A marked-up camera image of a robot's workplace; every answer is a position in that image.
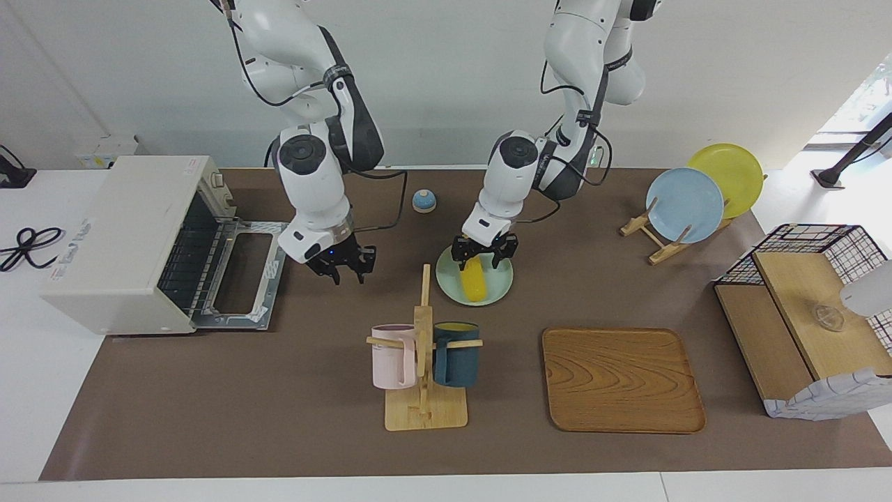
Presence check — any glass toaster oven door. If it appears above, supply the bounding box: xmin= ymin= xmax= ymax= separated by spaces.
xmin=192 ymin=220 xmax=290 ymax=332

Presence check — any yellow corn cob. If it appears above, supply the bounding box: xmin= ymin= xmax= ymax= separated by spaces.
xmin=460 ymin=253 xmax=489 ymax=303

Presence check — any brown table mat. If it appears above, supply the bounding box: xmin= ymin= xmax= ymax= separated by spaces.
xmin=40 ymin=167 xmax=892 ymax=482

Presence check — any yellow plate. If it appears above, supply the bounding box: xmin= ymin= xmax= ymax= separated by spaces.
xmin=688 ymin=144 xmax=764 ymax=220

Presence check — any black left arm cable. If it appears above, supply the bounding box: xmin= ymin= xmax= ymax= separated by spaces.
xmin=514 ymin=59 xmax=614 ymax=225

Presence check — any pink mug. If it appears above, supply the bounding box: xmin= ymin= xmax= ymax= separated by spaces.
xmin=371 ymin=324 xmax=417 ymax=390

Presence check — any light blue plate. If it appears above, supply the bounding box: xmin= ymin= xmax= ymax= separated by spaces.
xmin=645 ymin=167 xmax=725 ymax=244

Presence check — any coiled black cable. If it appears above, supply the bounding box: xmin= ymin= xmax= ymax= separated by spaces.
xmin=0 ymin=227 xmax=67 ymax=273

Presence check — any wooden serving tray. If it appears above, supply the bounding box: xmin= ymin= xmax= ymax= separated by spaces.
xmin=541 ymin=327 xmax=707 ymax=434

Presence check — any black desk mount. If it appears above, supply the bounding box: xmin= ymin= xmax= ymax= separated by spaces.
xmin=0 ymin=145 xmax=37 ymax=189

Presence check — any white power box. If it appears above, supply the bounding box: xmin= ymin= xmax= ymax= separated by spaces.
xmin=75 ymin=136 xmax=140 ymax=169

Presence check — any wooden shelf with wire basket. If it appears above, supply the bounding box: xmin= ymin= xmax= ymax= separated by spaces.
xmin=714 ymin=224 xmax=892 ymax=421

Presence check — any cream toaster oven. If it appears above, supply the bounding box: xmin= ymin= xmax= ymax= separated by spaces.
xmin=40 ymin=155 xmax=290 ymax=337

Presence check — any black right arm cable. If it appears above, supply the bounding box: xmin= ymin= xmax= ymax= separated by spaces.
xmin=226 ymin=0 xmax=409 ymax=234

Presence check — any dark blue mug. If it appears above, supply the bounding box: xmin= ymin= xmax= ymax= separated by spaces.
xmin=432 ymin=321 xmax=480 ymax=388

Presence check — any white rounded camera housing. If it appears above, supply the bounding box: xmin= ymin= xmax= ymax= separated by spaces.
xmin=840 ymin=261 xmax=892 ymax=318

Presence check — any wooden plate rack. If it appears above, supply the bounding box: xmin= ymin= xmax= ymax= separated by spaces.
xmin=620 ymin=195 xmax=732 ymax=266

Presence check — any black stand leg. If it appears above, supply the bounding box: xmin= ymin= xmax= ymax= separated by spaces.
xmin=812 ymin=112 xmax=892 ymax=190

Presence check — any mint green plate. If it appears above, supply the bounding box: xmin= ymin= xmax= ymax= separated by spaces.
xmin=436 ymin=244 xmax=514 ymax=306

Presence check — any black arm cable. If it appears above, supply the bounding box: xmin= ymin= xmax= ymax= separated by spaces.
xmin=226 ymin=0 xmax=409 ymax=234
xmin=514 ymin=59 xmax=614 ymax=225

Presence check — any wooden mug rack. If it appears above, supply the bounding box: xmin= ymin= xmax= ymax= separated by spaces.
xmin=366 ymin=264 xmax=484 ymax=432

